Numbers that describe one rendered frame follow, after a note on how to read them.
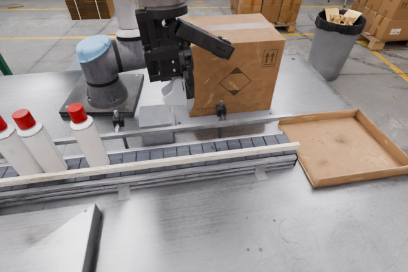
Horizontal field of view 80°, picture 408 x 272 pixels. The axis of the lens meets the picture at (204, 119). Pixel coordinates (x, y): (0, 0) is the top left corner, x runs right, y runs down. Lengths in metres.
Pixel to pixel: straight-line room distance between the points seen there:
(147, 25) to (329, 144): 0.68
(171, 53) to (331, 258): 0.55
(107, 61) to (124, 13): 0.16
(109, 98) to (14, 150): 0.37
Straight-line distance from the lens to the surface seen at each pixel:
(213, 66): 0.76
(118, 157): 0.74
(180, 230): 0.65
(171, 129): 0.67
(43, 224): 0.69
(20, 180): 0.76
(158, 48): 0.44
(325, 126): 0.95
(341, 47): 2.75
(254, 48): 0.77
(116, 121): 0.72
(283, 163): 0.75
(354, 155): 0.90
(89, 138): 0.63
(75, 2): 4.71
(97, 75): 0.91
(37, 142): 0.67
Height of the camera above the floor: 1.42
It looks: 41 degrees down
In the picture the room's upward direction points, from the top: straight up
